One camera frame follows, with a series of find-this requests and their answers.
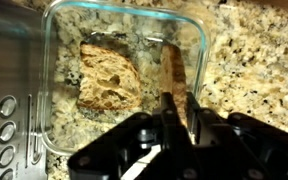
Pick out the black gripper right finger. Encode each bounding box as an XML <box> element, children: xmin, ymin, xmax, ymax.
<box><xmin>186</xmin><ymin>92</ymin><xmax>288</xmax><ymax>180</ymax></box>

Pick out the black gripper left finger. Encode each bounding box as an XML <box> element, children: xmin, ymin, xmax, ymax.
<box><xmin>67</xmin><ymin>92</ymin><xmax>198</xmax><ymax>180</ymax></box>

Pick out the brown bread slice with crust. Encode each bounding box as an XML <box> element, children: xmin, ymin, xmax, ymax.
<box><xmin>159</xmin><ymin>44</ymin><xmax>188</xmax><ymax>127</ymax></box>

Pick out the square glass food container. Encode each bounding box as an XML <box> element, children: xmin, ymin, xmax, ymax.
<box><xmin>40</xmin><ymin>0</ymin><xmax>212</xmax><ymax>158</ymax></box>

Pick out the brown bread slice with holes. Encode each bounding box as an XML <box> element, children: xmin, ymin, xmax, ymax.
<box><xmin>76</xmin><ymin>43</ymin><xmax>142</xmax><ymax>111</ymax></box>

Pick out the stainless steel two-slot toaster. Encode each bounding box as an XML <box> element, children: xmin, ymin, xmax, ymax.
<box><xmin>0</xmin><ymin>4</ymin><xmax>57</xmax><ymax>180</ymax></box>

